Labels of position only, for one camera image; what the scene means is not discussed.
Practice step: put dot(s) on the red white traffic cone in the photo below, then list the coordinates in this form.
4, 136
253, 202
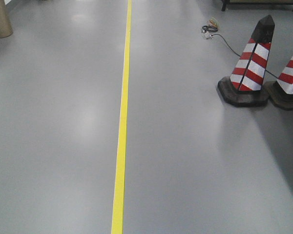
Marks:
244, 87

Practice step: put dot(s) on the wooden black framed cabinet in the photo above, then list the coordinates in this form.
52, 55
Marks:
225, 3

